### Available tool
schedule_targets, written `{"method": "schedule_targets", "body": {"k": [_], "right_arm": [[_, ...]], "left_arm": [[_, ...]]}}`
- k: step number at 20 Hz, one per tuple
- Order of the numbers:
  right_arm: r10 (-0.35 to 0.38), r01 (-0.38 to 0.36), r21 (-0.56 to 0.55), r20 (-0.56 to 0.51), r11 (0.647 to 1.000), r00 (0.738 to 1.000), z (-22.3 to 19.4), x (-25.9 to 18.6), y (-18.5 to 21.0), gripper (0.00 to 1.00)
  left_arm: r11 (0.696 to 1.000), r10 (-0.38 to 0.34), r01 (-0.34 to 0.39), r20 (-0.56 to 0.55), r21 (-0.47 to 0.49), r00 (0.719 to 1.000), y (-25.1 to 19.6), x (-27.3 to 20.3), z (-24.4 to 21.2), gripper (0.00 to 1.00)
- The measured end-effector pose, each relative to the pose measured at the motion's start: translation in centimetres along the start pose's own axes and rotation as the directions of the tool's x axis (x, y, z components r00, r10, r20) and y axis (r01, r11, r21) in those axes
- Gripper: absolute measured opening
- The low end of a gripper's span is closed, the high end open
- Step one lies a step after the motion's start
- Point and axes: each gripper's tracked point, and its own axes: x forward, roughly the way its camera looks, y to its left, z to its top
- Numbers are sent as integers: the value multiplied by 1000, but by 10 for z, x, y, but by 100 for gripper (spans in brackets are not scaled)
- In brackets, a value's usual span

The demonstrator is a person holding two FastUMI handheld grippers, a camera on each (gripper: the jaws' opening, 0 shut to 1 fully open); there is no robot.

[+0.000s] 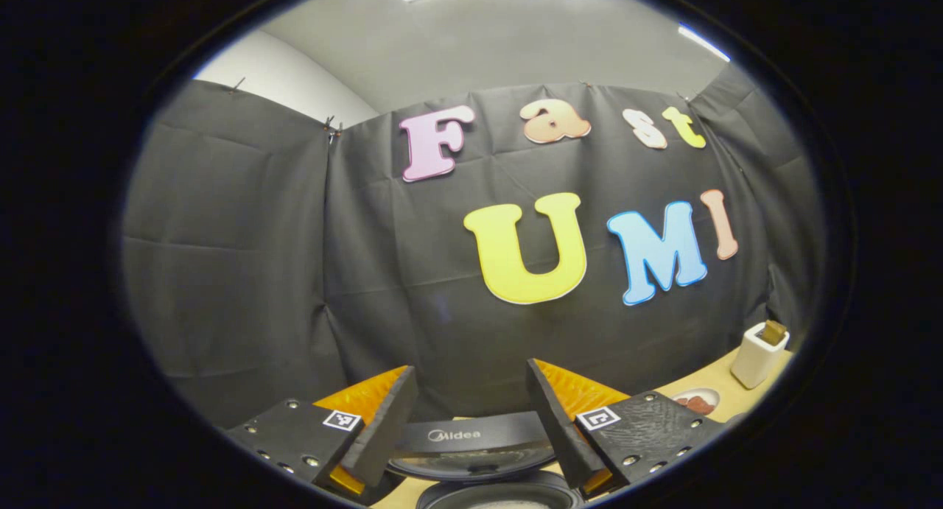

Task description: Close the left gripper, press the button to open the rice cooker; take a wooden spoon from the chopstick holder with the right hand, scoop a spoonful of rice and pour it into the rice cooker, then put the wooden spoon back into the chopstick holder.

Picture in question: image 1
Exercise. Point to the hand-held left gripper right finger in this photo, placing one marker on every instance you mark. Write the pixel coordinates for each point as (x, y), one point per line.
(556, 428)

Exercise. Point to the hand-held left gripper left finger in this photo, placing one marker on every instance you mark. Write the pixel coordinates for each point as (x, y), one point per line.
(387, 428)

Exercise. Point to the dark grey rice cooker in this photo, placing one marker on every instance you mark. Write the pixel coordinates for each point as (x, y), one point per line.
(501, 439)

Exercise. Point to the red meat piece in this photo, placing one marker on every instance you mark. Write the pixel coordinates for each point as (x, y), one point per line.
(703, 405)
(685, 402)

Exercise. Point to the white round plate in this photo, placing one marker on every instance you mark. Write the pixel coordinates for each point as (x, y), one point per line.
(707, 393)

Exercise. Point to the white toaster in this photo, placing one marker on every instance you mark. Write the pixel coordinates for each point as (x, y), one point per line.
(751, 362)

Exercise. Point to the black backdrop cloth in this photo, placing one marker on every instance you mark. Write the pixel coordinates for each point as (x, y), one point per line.
(258, 236)

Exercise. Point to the brown toast slice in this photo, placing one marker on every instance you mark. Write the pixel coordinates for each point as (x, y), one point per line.
(772, 332)

